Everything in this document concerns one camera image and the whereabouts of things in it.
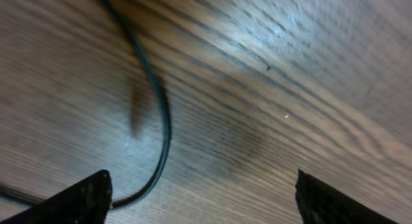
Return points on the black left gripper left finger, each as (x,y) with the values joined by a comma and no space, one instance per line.
(86,202)

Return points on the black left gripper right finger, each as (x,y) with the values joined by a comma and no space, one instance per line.
(319,203)

